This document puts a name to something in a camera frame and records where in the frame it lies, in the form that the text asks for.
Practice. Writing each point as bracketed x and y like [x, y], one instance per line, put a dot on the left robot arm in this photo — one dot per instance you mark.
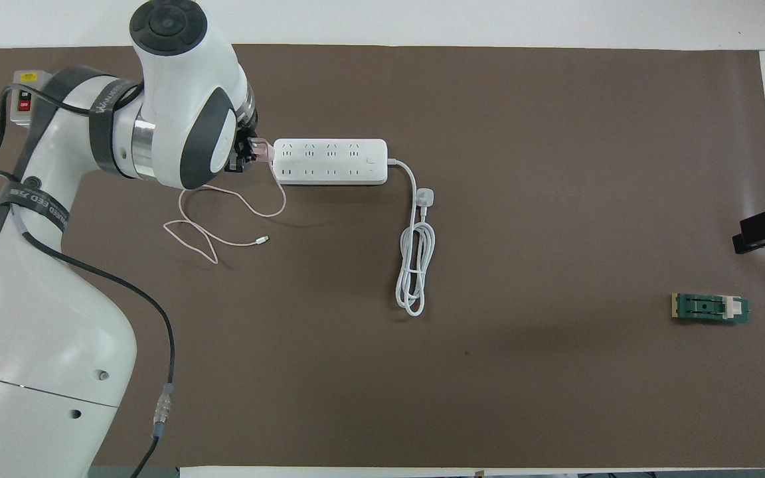
[44, 332]

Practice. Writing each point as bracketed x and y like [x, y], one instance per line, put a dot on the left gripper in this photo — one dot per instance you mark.
[252, 120]

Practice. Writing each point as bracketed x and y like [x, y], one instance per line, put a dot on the white power strip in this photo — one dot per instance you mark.
[329, 161]

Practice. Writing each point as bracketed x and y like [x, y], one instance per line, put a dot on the green and white plastic block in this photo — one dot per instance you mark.
[704, 308]

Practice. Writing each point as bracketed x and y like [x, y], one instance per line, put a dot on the pink charger plug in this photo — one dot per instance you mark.
[262, 150]

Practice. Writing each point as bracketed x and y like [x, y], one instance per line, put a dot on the grey switch box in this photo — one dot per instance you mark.
[22, 99]

